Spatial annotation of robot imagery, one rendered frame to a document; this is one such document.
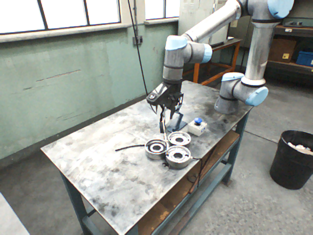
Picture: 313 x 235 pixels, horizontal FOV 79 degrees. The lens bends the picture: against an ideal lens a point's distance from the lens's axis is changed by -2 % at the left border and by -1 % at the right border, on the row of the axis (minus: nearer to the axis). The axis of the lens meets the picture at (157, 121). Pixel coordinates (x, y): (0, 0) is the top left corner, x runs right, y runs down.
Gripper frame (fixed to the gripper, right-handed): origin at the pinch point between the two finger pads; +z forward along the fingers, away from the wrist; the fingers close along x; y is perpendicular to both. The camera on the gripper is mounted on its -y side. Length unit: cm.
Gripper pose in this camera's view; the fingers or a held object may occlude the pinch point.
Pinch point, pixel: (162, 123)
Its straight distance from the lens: 84.4
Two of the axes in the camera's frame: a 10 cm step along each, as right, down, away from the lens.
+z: -1.0, 8.8, 4.6
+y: 6.7, -2.8, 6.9
